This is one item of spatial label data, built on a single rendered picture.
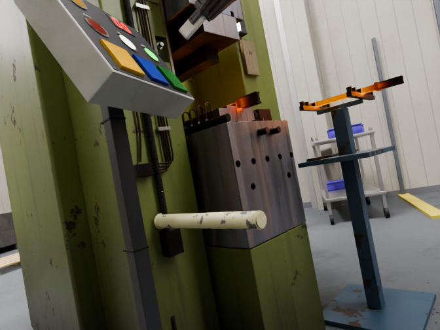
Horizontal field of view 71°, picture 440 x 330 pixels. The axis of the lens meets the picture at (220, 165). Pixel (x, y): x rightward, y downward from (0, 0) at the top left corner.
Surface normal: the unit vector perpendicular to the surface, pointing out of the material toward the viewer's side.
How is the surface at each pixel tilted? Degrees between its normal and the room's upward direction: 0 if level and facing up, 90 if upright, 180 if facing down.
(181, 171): 90
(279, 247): 90
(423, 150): 90
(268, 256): 90
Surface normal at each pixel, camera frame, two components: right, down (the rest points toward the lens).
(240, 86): -0.70, 0.12
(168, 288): 0.68, -0.14
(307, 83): -0.33, 0.04
